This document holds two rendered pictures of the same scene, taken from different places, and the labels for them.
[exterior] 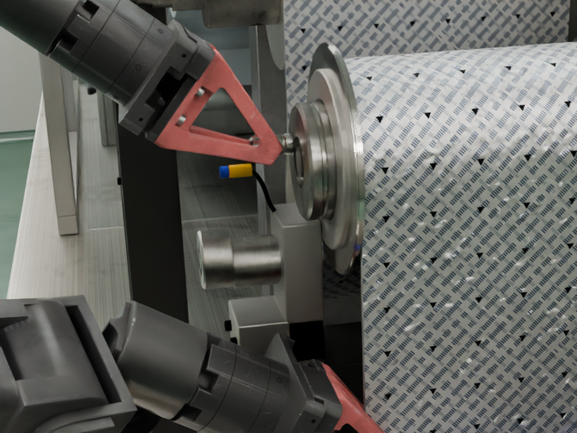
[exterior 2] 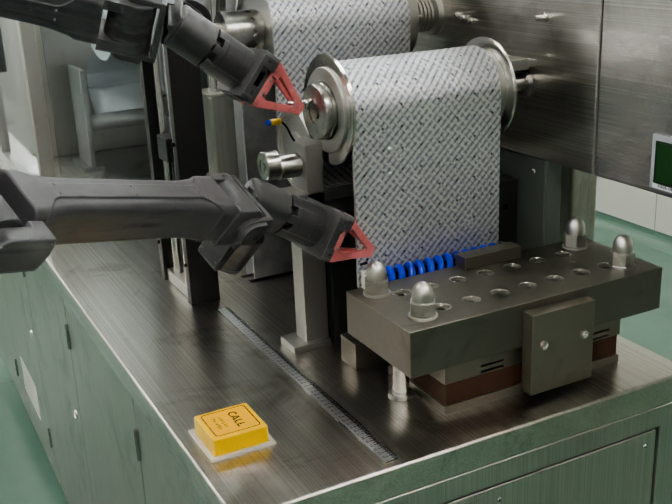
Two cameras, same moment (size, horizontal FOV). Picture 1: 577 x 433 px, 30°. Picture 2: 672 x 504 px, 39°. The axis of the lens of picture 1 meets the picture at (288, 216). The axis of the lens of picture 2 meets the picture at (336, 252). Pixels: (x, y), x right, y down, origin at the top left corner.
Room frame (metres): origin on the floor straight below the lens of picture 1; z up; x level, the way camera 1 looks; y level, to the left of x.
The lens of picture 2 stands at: (-0.55, 0.34, 1.49)
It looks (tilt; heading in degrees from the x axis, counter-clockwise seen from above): 19 degrees down; 343
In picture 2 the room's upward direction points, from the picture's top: 2 degrees counter-clockwise
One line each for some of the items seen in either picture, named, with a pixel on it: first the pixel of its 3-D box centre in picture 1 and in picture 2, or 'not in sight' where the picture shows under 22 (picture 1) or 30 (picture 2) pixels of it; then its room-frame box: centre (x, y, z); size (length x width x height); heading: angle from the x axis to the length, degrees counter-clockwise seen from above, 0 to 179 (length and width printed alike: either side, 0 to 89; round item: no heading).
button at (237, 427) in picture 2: not in sight; (231, 429); (0.47, 0.17, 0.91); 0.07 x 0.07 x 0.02; 10
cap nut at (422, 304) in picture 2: not in sight; (422, 298); (0.44, -0.07, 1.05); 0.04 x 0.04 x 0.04
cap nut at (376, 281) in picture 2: not in sight; (376, 277); (0.54, -0.05, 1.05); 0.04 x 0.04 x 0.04
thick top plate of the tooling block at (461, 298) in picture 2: not in sight; (506, 299); (0.52, -0.22, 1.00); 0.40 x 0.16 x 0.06; 100
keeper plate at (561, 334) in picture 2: not in sight; (559, 345); (0.43, -0.25, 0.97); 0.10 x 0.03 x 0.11; 100
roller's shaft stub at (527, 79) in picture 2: not in sight; (505, 85); (0.72, -0.32, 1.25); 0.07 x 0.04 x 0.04; 100
